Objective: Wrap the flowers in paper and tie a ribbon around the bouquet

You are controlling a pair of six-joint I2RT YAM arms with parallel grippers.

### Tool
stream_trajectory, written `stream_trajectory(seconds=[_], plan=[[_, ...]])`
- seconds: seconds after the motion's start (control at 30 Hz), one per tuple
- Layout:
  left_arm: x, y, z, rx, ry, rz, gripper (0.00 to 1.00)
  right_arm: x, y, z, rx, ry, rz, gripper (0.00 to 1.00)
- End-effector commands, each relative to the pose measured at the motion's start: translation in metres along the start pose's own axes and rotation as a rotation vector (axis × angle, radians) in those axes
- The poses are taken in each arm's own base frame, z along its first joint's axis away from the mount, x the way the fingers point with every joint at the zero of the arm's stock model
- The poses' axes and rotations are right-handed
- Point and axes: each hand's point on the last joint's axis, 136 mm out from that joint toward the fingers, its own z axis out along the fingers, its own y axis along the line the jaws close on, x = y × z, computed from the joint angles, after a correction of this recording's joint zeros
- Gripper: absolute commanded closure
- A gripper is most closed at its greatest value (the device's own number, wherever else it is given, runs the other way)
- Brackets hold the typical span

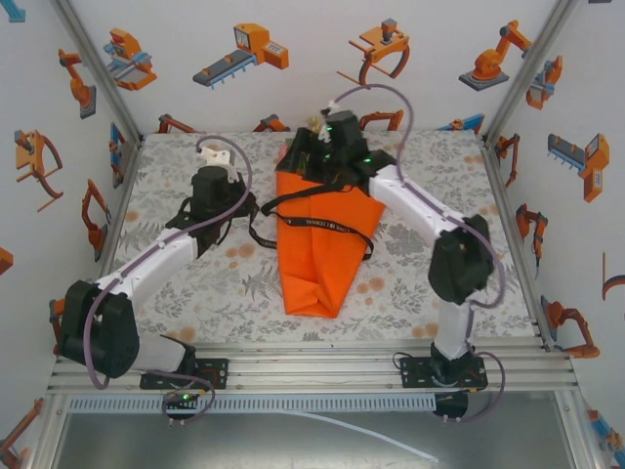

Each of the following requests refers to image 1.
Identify black printed ribbon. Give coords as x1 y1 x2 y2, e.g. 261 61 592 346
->
246 183 375 261

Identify orange wrapping paper sheet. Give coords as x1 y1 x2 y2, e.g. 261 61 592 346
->
274 165 388 320

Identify black circuit board green light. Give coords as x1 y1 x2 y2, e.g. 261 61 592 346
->
163 390 206 414

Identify thin white plastic strip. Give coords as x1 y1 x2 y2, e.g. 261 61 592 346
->
285 409 440 464

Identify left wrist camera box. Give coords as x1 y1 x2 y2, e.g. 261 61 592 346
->
197 146 233 170

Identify aluminium side rail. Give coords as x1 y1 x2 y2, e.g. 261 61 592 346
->
80 134 146 353
480 134 556 353

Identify aluminium frame post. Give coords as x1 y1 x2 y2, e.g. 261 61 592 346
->
48 0 146 146
480 0 586 146

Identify wide aluminium frame rail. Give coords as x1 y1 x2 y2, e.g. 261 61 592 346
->
46 341 580 397

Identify white slotted cable duct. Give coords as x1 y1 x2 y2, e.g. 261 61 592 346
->
65 394 438 414

